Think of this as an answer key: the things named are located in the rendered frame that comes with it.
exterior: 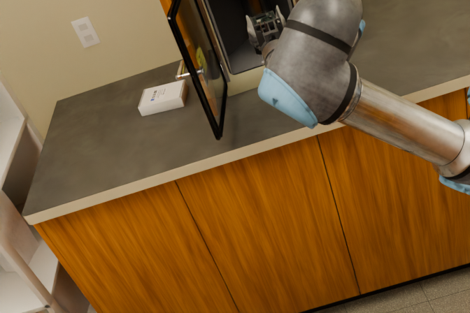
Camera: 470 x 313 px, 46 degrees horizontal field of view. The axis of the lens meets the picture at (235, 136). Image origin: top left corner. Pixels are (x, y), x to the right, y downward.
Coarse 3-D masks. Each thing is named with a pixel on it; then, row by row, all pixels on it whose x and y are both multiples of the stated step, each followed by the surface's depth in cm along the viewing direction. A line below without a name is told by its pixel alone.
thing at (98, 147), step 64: (384, 0) 207; (448, 0) 192; (384, 64) 172; (448, 64) 162; (64, 128) 203; (128, 128) 189; (192, 128) 176; (256, 128) 166; (320, 128) 160; (64, 192) 170; (128, 192) 165
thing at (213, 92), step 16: (192, 0) 160; (176, 16) 140; (192, 16) 156; (192, 32) 152; (192, 48) 149; (208, 48) 166; (208, 64) 162; (192, 80) 145; (208, 80) 158; (208, 96) 155
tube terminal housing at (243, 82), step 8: (208, 16) 169; (216, 40) 173; (248, 72) 181; (256, 72) 181; (232, 80) 182; (240, 80) 182; (248, 80) 182; (256, 80) 183; (232, 88) 183; (240, 88) 184; (248, 88) 184
